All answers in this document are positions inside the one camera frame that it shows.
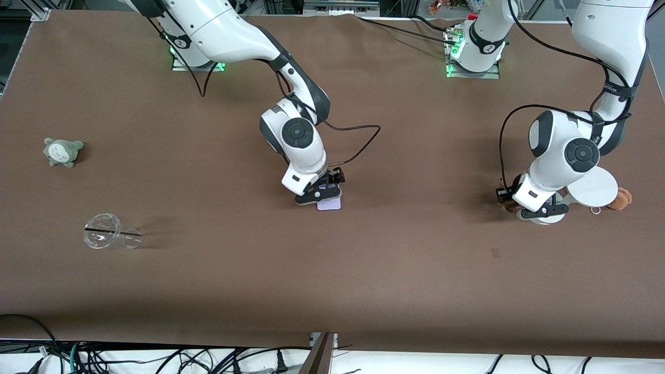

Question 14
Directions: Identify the thick black cable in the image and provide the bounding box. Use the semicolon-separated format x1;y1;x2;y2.
0;314;58;364

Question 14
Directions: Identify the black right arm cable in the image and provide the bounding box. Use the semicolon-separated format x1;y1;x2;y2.
145;16;382;167

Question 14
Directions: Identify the brown squirrel figurine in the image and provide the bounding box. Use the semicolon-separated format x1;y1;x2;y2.
498;178;522;215

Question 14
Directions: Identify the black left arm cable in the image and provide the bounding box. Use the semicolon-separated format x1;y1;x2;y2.
498;0;632;196

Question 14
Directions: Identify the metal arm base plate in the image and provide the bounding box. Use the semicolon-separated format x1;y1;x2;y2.
445;27;501;80
171;46;226;72

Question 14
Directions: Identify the clear plastic cup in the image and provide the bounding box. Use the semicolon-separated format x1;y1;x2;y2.
83;212;142;250

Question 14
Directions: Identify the grey metal bracket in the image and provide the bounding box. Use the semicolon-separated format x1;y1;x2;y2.
302;0;380;16

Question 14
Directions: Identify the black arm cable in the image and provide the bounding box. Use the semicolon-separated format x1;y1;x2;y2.
498;0;632;196
145;16;382;167

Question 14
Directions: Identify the grey plush toy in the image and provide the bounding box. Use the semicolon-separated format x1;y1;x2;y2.
43;137;84;168

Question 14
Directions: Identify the brown teddy bear keychain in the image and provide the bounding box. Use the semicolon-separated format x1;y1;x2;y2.
591;188;633;215

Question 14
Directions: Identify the white round desk lamp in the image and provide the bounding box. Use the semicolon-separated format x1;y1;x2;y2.
517;166;619;225

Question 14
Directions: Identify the grey table frame post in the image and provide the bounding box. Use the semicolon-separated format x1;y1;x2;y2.
298;332;339;374

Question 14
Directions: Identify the black straw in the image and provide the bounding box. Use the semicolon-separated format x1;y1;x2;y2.
85;227;142;237

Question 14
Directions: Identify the lavender phone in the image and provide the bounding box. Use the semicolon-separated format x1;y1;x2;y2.
316;182;342;211

